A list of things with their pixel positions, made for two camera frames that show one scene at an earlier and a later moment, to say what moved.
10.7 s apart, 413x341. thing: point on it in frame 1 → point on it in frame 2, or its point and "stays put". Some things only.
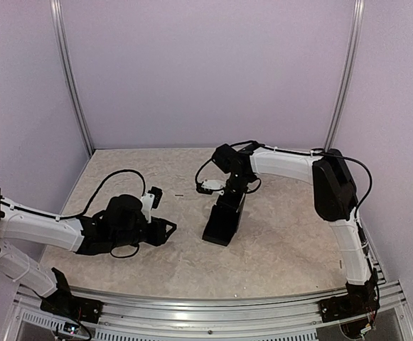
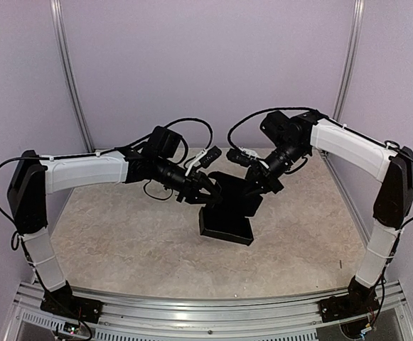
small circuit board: x=71 y=327 stays put
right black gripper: x=233 y=203 → x=266 y=180
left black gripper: x=158 y=236 → x=192 y=190
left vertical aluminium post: x=59 y=29 stays put
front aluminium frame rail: x=210 y=319 stays put
